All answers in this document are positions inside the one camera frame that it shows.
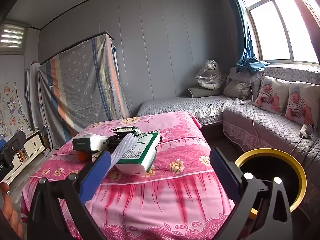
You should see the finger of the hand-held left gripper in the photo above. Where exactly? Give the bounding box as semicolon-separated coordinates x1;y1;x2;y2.
0;131;27;155

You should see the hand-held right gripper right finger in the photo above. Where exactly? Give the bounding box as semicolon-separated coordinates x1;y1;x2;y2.
209;147;292;240

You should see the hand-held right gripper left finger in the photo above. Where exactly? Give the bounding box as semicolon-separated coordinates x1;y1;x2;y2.
27;151;112;240

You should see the small green white milk carton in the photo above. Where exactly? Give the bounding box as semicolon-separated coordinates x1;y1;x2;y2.
72;134;113;153

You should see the large green white milk carton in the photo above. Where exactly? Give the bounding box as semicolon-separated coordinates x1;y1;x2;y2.
116;132;162;177

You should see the black bin with yellow rim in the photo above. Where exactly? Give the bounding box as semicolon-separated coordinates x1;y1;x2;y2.
235;148;307;220

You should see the person's left hand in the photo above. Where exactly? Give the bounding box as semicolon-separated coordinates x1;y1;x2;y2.
0;182;24;239

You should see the white low cabinet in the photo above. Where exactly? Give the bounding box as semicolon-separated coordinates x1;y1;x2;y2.
0;129;47;183

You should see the orange fruit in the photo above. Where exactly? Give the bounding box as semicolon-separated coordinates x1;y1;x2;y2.
76;151;92;162

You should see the black plastic bag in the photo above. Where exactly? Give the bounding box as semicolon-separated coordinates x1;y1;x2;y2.
105;135;124;152

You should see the white hanging cloth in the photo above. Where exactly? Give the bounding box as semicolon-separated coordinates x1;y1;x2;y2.
25;61;42;130

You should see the dark green small box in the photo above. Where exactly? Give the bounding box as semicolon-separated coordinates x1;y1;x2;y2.
112;126;143;137

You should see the pink floral tablecloth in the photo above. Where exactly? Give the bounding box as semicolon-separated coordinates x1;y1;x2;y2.
21;111;237;240

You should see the grey quilted sofa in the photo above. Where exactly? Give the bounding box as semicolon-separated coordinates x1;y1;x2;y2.
136;65;320;213

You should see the striped cloth covered wardrobe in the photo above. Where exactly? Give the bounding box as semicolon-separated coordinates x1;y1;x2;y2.
37;31;132;149

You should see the grey bolster pillow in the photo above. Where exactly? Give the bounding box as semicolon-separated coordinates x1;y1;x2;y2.
186;87;220;98

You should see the grey square cushion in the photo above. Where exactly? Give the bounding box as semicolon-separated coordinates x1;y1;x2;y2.
224;79;250;99

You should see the white charger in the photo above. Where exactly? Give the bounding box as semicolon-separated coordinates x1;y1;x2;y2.
300;124;314;138

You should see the baby print pillow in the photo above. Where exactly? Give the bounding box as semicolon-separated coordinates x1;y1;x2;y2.
254;76;290;115
285;82;320;128

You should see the tiger plush in plastic bag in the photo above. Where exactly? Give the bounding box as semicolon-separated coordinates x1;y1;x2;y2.
195;59;224;90

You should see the small window with blind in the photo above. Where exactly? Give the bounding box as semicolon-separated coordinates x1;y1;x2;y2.
0;21;30;55

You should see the blue curtain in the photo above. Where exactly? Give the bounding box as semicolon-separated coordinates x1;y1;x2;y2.
222;0;268;73

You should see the large window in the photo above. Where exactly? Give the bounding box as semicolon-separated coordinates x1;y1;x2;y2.
236;0;320;65

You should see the cartoon wall poster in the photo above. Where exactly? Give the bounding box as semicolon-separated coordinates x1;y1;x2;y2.
0;81;33;140

